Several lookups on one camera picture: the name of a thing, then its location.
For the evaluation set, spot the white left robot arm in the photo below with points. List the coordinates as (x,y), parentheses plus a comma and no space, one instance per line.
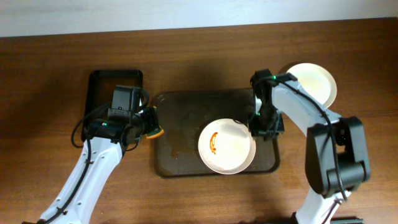
(105,145)

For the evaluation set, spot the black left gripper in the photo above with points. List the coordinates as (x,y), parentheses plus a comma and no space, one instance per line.
(149,121)

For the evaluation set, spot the brown serving tray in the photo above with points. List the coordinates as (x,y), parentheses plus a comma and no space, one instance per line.
(182,115)

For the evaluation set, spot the green orange sponge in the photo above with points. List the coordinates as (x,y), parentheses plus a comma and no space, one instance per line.
(155,133)

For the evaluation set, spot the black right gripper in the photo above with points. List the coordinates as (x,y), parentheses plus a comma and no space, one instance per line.
(265,130)

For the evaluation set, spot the cream plate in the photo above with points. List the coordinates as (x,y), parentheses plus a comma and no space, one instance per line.
(226,146)
(317,81)

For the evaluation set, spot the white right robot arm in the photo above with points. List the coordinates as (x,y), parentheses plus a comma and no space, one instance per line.
(336,154)

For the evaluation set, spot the black water basin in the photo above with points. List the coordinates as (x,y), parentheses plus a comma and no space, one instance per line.
(102,83)

